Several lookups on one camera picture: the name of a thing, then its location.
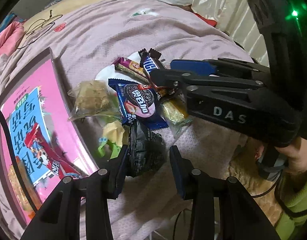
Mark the clear bag brown snack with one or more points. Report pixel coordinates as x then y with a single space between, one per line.
92 98

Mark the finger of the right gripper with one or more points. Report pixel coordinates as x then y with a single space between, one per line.
220 67
164 78

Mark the cream curtain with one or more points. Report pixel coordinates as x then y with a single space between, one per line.
235 18

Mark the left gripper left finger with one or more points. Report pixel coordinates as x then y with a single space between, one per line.
59 215

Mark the purple biscuit bar packet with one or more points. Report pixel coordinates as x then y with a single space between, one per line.
132 68

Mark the pink quilt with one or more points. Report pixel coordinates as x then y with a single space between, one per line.
10 38

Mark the red bag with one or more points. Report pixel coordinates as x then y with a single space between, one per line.
213 23

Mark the blue Oreo packet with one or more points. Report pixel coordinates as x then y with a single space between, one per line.
137 102

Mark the green sleeve forearm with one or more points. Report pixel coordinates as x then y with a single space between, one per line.
294 200

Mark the beige bed sheet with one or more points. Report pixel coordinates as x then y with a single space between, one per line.
57 25

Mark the person's right hand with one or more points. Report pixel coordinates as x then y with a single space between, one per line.
296 154

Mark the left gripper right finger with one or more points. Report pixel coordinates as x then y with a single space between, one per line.
221 209

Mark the green yellow snack packet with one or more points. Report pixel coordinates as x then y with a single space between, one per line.
112 140

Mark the black Snickers bar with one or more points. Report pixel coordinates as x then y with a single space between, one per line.
149 62

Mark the blue striped cloth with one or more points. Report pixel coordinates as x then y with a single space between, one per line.
7 21

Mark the black snack packet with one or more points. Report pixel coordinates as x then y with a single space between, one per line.
146 150

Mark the clear yellow cake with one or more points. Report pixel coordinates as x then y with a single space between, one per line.
175 114

